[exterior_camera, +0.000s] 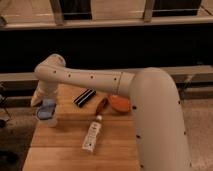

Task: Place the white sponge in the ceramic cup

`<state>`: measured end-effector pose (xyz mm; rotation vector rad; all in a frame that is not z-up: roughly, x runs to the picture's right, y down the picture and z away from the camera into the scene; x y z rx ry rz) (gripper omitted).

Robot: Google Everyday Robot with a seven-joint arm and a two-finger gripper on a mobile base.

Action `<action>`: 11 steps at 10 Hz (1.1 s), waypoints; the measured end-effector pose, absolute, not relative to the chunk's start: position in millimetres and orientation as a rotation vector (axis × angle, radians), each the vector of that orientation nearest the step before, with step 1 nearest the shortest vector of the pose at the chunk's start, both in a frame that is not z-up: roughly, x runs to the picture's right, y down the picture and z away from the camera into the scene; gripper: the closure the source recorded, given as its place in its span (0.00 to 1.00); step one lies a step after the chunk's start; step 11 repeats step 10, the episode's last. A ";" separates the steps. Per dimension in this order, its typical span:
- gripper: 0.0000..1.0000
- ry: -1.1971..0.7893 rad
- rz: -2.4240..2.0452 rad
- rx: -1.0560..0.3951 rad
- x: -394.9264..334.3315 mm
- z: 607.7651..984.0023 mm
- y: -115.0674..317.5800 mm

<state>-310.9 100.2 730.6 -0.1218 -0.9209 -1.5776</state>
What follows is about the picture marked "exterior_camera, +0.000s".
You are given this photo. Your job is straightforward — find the orange ceramic cup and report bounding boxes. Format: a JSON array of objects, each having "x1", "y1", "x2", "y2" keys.
[{"x1": 108, "y1": 95, "x2": 130, "y2": 113}]

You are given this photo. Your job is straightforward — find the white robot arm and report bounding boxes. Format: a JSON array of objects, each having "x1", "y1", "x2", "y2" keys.
[{"x1": 31, "y1": 54, "x2": 192, "y2": 171}]

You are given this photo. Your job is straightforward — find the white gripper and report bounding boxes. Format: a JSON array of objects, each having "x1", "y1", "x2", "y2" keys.
[{"x1": 31, "y1": 81, "x2": 58, "y2": 127}]

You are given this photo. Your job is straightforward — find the black striped rectangular object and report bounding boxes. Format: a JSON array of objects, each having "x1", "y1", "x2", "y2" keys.
[{"x1": 74, "y1": 89, "x2": 96, "y2": 107}]

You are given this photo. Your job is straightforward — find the white tube with cap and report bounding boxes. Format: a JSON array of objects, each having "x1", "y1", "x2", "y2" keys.
[{"x1": 82, "y1": 115, "x2": 102, "y2": 153}]

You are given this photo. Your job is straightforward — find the brown wooden handle tool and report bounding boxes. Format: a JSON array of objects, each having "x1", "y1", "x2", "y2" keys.
[{"x1": 96, "y1": 98, "x2": 108, "y2": 116}]

